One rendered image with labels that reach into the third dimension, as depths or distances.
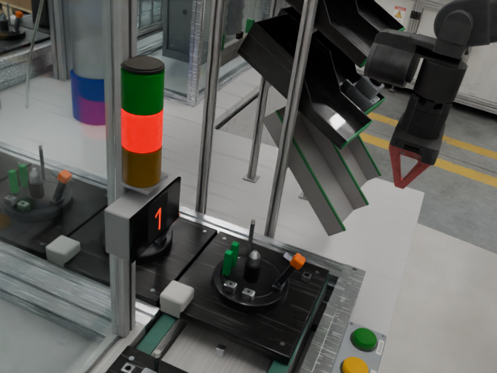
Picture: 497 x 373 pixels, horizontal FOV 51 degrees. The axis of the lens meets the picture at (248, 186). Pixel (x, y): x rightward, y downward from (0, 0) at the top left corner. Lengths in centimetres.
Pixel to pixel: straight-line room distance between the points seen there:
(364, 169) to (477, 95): 363
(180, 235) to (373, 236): 53
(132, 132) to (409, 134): 38
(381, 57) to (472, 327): 67
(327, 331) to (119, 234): 43
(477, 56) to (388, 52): 408
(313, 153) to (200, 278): 38
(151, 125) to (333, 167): 62
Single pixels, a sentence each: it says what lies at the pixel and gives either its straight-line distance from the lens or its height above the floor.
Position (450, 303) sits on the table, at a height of 86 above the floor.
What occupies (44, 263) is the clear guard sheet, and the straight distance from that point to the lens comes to 63.
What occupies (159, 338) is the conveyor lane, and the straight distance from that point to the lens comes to 90.
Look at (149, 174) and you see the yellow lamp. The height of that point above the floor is 128.
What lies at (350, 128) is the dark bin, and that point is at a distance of 106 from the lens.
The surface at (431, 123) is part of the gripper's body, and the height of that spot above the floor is 135.
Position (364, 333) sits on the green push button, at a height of 97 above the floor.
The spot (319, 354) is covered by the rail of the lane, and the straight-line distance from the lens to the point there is 90.
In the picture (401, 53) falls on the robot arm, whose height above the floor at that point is 143.
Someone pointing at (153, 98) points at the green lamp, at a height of 138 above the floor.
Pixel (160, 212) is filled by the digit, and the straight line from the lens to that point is 71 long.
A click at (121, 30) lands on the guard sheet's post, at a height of 145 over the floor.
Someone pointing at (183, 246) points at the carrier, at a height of 97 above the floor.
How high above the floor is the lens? 162
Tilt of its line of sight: 32 degrees down
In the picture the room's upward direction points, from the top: 8 degrees clockwise
